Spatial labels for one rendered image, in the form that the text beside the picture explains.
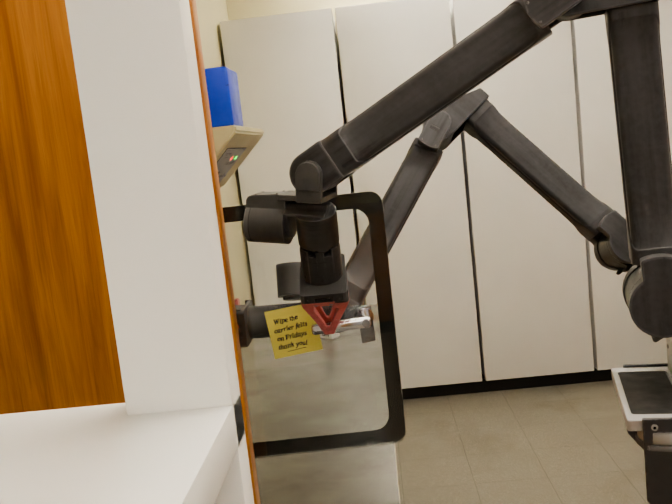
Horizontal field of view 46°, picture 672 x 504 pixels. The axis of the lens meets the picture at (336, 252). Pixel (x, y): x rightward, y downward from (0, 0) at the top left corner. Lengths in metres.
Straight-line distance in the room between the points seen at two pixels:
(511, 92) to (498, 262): 0.92
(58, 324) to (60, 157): 0.24
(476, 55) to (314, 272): 0.36
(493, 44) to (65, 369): 0.75
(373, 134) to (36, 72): 0.48
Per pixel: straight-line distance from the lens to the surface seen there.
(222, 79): 1.22
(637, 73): 0.99
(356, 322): 1.16
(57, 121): 1.17
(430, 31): 4.33
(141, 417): 0.34
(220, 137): 1.19
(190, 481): 0.27
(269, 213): 1.07
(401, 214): 1.39
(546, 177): 1.43
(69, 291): 1.19
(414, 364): 4.46
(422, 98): 1.00
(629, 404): 1.26
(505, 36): 0.99
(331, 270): 1.09
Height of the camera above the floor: 1.46
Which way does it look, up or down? 8 degrees down
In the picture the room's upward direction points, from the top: 6 degrees counter-clockwise
